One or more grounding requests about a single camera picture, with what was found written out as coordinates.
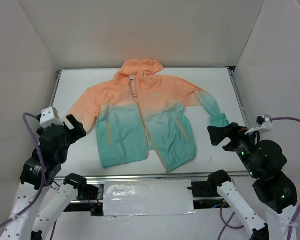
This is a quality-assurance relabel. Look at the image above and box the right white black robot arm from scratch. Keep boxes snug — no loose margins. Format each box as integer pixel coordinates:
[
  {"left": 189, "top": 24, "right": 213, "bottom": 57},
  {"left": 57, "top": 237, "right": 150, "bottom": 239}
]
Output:
[{"left": 207, "top": 123, "right": 298, "bottom": 240}]

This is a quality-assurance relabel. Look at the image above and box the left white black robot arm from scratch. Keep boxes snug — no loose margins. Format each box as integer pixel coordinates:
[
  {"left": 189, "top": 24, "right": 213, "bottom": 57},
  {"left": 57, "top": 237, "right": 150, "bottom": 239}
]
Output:
[{"left": 0, "top": 113, "right": 88, "bottom": 240}]

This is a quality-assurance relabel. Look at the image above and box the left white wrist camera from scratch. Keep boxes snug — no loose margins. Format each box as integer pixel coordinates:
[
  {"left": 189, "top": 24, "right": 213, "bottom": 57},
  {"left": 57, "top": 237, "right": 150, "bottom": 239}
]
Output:
[{"left": 39, "top": 106, "right": 63, "bottom": 129}]

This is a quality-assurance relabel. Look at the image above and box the orange and teal hooded jacket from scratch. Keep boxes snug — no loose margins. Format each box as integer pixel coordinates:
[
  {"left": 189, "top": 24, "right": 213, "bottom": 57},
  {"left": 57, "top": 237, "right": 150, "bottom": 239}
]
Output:
[{"left": 69, "top": 59, "right": 229, "bottom": 173}]

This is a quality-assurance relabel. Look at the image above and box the white foil covered panel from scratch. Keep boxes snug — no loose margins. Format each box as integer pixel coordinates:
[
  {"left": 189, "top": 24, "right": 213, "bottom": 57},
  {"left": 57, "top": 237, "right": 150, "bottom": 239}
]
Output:
[{"left": 103, "top": 180, "right": 195, "bottom": 217}]

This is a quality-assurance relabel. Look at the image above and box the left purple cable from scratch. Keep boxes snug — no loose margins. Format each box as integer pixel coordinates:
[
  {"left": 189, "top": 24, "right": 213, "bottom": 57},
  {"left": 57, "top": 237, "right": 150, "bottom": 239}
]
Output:
[{"left": 0, "top": 112, "right": 58, "bottom": 240}]

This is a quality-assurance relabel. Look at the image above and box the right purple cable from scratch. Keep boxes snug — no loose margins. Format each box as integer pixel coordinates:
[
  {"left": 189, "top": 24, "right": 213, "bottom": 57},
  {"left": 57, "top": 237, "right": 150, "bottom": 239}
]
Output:
[{"left": 219, "top": 116, "right": 300, "bottom": 240}]

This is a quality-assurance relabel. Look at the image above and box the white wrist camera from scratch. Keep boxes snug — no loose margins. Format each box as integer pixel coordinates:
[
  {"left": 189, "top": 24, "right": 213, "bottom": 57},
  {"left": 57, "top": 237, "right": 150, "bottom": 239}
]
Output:
[
  {"left": 39, "top": 106, "right": 63, "bottom": 129},
  {"left": 245, "top": 114, "right": 273, "bottom": 136}
]

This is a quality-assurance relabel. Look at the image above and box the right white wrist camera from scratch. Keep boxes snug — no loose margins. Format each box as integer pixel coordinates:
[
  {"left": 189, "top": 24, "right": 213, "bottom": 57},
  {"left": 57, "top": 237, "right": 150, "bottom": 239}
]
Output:
[{"left": 245, "top": 114, "right": 273, "bottom": 136}]

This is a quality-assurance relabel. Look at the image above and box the aluminium table frame rail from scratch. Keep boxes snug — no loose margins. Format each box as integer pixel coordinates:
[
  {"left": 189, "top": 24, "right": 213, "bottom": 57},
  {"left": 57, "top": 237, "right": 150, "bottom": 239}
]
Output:
[{"left": 51, "top": 68, "right": 248, "bottom": 181}]

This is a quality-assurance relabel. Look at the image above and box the purple cable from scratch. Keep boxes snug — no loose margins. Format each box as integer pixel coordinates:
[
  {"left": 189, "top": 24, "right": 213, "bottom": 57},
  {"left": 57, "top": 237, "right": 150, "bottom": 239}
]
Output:
[
  {"left": 0, "top": 112, "right": 58, "bottom": 240},
  {"left": 219, "top": 116, "right": 300, "bottom": 240}
]

